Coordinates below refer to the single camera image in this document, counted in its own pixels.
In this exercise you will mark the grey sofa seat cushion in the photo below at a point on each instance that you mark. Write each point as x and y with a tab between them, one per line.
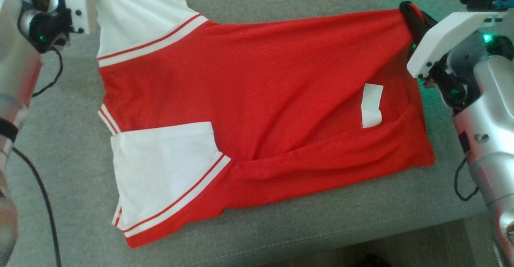
281	235

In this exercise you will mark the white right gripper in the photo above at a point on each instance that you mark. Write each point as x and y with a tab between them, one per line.
445	38

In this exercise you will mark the red jersey with white sleeves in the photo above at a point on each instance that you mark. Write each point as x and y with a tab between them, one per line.
261	98

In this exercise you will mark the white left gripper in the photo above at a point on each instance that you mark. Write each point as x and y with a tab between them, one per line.
78	2

